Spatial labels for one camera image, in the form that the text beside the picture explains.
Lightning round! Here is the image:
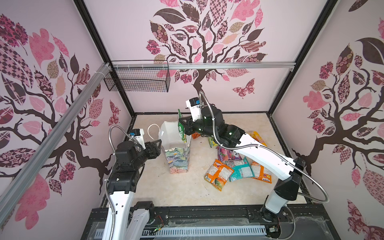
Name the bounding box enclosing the yellow corn snack bag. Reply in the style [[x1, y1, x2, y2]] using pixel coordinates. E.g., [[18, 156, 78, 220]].
[[248, 131, 267, 147]]

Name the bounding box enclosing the black wire basket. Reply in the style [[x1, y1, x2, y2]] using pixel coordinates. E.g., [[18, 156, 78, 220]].
[[104, 60, 171, 93]]

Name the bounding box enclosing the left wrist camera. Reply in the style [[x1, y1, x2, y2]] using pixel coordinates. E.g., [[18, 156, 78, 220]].
[[129, 129, 146, 149]]

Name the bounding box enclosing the black base frame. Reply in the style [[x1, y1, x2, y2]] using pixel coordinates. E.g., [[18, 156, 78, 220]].
[[80, 203, 341, 240]]

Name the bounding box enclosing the dark green snack bag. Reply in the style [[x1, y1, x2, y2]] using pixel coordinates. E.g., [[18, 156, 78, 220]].
[[178, 109, 187, 143]]

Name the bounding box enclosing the left aluminium rail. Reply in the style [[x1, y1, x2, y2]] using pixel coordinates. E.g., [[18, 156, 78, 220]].
[[1, 63, 111, 224]]

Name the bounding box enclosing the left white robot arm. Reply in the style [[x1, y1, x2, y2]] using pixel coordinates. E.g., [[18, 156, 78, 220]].
[[103, 140, 162, 240]]

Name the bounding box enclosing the orange chip snack bag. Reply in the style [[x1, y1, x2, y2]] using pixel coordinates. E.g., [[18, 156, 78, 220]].
[[191, 133, 201, 139]]

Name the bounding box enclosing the aluminium rail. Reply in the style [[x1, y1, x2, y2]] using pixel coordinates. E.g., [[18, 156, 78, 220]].
[[112, 62, 296, 70], [1, 63, 111, 224]]

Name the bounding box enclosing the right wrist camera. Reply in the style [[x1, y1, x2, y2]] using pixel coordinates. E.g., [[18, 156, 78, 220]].
[[186, 97, 201, 122]]

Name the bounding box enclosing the light green snack bag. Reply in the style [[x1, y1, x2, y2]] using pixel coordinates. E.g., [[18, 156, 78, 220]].
[[208, 137, 219, 148]]

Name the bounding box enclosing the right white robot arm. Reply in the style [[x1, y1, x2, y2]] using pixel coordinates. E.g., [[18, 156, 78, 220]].
[[179, 105, 305, 222]]

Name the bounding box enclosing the orange white snack bag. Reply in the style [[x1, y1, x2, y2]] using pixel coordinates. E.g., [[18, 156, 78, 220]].
[[204, 160, 234, 191]]

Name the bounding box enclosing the patterned paper bag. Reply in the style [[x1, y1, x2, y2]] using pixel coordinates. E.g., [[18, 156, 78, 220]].
[[147, 122, 192, 174]]

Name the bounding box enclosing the orange snack bag right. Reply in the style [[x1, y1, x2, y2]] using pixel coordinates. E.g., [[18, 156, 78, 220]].
[[251, 161, 272, 184]]

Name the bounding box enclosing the teal snack bag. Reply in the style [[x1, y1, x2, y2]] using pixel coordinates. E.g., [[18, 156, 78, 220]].
[[224, 158, 255, 182]]

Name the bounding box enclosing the right metal cable conduit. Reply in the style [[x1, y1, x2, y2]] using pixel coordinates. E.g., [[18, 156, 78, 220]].
[[198, 90, 330, 204]]

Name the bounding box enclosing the rear aluminium rail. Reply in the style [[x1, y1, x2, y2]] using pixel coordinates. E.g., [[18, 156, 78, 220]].
[[112, 62, 296, 70]]

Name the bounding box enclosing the purple candy snack bag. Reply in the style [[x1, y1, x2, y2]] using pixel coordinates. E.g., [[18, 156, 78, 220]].
[[217, 147, 242, 162]]

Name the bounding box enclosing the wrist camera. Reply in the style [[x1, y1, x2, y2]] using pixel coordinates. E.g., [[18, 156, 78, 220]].
[[186, 97, 201, 122], [129, 129, 146, 149]]

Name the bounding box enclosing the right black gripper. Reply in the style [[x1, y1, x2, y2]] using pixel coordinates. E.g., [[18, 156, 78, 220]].
[[179, 115, 218, 141]]

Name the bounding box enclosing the white slotted cable duct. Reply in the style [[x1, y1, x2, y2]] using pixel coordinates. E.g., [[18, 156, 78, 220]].
[[94, 225, 268, 239]]

